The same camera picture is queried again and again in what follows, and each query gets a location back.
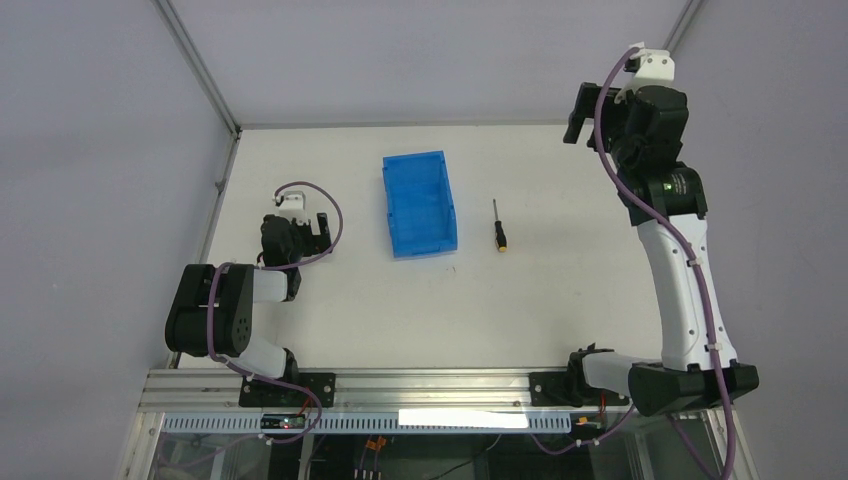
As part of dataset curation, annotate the black yellow screwdriver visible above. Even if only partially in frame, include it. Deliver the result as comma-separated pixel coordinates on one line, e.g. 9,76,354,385
492,199,508,253

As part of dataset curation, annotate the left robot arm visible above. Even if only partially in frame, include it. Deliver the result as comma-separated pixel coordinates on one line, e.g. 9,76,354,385
164,213,332,386

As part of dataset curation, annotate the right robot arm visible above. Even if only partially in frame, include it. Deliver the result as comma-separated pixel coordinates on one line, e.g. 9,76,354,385
563,83,759,416

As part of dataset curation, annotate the blue plastic bin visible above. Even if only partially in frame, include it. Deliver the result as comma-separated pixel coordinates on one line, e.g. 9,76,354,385
382,150,458,259

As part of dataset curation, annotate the green circuit board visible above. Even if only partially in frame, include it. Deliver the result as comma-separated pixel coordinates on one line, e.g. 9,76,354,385
260,414,307,430

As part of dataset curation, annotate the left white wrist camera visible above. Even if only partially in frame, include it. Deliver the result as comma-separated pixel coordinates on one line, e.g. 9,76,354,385
274,190,310,226

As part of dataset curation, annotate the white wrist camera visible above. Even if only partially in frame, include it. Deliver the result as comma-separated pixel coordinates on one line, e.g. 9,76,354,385
614,42,675,104
274,190,310,226

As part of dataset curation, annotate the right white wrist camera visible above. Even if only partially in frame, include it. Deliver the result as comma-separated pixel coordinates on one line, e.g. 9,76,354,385
614,42,675,104

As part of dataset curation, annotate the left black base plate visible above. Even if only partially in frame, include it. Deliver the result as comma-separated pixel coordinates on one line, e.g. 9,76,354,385
238,372,337,408

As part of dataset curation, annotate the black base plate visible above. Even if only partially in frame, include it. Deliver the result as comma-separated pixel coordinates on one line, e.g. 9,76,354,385
528,370,630,408
238,372,337,408

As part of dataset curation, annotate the white slotted cable duct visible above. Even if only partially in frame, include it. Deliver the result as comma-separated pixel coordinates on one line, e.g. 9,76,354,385
162,409,572,435

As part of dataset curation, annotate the aluminium front rail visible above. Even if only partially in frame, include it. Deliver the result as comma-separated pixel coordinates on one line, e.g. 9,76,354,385
137,368,735,415

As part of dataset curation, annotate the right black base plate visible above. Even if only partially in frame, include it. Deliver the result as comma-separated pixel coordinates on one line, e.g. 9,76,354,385
528,370,630,408

